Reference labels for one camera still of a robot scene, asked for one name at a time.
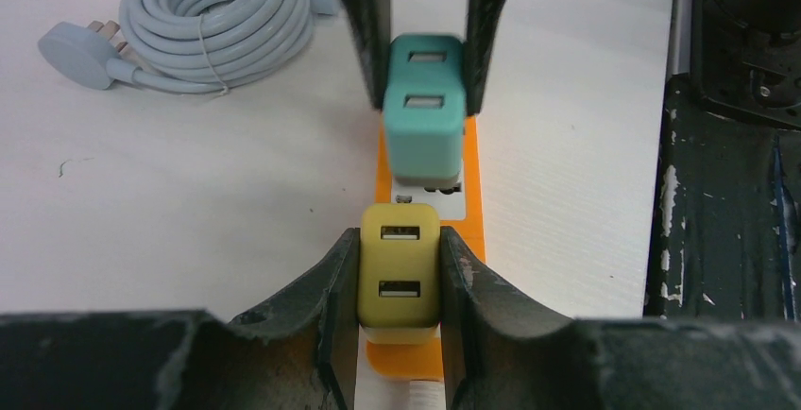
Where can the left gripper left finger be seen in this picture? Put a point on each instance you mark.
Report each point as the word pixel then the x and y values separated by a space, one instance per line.
pixel 295 350

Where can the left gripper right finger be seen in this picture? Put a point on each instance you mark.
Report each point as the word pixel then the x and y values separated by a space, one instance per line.
pixel 504 350

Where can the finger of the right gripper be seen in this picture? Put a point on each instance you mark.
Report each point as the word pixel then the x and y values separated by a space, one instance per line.
pixel 483 18
pixel 370 25

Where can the yellow USB plug adapter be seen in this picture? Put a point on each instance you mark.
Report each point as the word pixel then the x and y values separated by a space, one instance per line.
pixel 398 296

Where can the teal USB plug adapter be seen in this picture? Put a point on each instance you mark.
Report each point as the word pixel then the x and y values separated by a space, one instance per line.
pixel 424 110

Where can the orange power strip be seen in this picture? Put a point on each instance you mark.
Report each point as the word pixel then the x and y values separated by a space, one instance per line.
pixel 461 209

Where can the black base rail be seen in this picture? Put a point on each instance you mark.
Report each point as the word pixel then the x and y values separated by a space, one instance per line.
pixel 726 227

